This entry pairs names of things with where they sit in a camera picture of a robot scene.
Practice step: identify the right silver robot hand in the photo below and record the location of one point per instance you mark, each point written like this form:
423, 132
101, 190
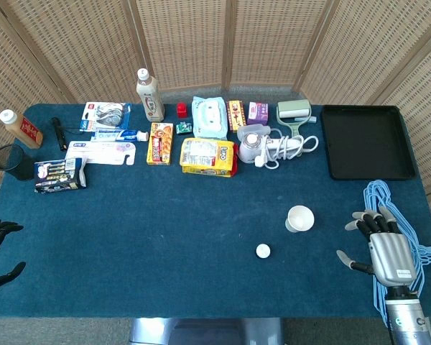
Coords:
391, 255

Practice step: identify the black marker pen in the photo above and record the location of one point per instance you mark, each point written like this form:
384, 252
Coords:
59, 134

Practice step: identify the light blue wet wipes pack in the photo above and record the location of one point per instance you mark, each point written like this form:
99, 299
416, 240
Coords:
209, 116

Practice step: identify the white toothbrush package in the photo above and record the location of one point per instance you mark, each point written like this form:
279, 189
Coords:
100, 151

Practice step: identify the blue tablecloth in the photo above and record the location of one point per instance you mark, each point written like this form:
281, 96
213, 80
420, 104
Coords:
147, 233

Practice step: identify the blue white toothpaste tube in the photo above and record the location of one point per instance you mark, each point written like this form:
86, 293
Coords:
118, 135

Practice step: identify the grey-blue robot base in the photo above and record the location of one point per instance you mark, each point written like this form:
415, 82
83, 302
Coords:
204, 332

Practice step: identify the yellow orange curry box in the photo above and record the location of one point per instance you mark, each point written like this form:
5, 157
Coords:
159, 143

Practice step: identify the small red block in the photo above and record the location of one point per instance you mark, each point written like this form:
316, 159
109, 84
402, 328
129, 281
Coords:
181, 110

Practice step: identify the small white lid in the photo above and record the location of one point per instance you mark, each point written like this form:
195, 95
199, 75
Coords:
263, 251

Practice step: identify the yellow snack bag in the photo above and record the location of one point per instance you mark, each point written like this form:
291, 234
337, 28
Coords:
206, 156

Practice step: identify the white round bottle pink cap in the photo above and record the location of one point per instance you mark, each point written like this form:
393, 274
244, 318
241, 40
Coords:
249, 149

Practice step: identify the black plastic tray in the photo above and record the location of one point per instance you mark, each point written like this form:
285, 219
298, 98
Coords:
368, 142

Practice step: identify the dark pad package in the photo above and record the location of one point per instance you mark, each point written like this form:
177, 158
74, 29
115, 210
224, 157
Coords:
57, 174

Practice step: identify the green lint roller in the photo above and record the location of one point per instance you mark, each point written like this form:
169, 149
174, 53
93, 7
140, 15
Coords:
293, 113

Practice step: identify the black mesh pen holder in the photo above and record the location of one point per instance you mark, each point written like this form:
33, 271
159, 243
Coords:
10, 161

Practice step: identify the woven folding room screen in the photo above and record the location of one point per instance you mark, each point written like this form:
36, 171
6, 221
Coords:
186, 43

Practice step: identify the brown drink bottle red label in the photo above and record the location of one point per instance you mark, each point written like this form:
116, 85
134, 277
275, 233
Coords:
25, 131

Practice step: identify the red blue blister pack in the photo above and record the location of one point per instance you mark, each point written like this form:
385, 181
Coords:
106, 115

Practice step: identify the small green candy pack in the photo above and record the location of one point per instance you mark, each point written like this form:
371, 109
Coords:
183, 127

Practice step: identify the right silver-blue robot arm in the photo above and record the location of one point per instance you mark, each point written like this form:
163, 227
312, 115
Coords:
406, 316

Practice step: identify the red yellow narrow box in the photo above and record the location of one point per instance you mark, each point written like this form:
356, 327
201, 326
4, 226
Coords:
236, 115

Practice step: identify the small purple box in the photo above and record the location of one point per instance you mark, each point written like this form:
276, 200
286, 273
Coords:
257, 113

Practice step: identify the milk tea bottle white cap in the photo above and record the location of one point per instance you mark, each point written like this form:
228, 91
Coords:
150, 102

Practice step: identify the white paper cup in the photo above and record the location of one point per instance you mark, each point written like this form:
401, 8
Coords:
300, 219

